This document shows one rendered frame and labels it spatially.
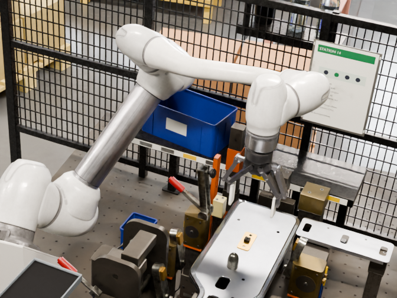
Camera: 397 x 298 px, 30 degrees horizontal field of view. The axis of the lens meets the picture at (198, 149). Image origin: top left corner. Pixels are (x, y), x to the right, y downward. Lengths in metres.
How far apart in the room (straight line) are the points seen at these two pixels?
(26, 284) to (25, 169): 0.62
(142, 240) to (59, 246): 0.79
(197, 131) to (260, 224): 0.43
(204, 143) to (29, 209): 0.63
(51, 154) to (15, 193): 2.10
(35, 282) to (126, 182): 1.20
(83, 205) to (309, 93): 0.88
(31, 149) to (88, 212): 2.01
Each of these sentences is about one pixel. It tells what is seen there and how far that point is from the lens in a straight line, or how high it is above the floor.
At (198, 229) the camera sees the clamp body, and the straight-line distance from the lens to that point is 2.26.
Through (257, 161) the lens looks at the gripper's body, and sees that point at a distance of 2.04.
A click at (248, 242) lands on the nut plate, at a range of 2.24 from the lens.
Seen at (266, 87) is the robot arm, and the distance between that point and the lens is 1.93.
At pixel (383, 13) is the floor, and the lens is 7.04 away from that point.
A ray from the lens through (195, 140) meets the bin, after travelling 2.56.
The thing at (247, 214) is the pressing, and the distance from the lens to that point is 2.36.
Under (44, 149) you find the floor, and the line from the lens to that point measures 4.50.
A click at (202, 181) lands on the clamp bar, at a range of 2.17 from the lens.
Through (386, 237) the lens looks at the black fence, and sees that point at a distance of 2.79.
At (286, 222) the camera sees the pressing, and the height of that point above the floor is 1.00.
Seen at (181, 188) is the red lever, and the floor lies 1.12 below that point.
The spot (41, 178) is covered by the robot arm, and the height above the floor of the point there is 1.05.
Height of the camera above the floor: 2.41
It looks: 32 degrees down
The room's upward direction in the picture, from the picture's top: 5 degrees clockwise
